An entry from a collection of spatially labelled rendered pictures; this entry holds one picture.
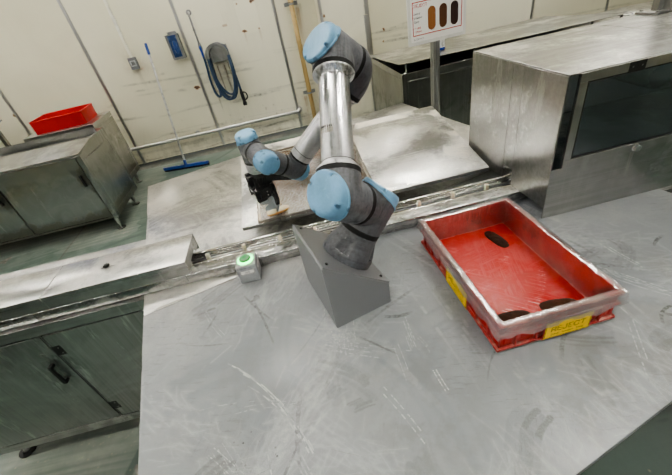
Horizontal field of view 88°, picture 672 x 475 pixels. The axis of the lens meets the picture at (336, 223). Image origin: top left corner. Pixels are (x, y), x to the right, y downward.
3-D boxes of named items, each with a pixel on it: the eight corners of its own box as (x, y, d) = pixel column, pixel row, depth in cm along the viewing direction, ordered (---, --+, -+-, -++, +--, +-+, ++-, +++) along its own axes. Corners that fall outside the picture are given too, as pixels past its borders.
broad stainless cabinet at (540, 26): (407, 182, 322) (400, 65, 264) (376, 143, 408) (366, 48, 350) (601, 134, 332) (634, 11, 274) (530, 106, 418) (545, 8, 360)
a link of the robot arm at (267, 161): (293, 160, 114) (277, 147, 121) (265, 151, 106) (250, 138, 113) (283, 181, 117) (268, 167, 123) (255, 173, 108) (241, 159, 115)
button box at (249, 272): (243, 292, 123) (232, 269, 117) (244, 277, 130) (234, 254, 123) (266, 286, 123) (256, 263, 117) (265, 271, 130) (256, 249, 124)
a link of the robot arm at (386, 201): (388, 239, 100) (411, 198, 96) (358, 234, 90) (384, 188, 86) (361, 218, 107) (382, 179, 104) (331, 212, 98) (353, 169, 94)
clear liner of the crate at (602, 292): (495, 358, 83) (499, 332, 78) (416, 241, 123) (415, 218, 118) (622, 320, 85) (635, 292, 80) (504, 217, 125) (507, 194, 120)
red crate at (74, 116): (36, 135, 356) (27, 123, 348) (51, 125, 385) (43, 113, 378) (87, 123, 361) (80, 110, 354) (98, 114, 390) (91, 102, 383)
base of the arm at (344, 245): (376, 275, 99) (393, 246, 96) (331, 261, 92) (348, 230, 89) (357, 249, 112) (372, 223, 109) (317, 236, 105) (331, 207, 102)
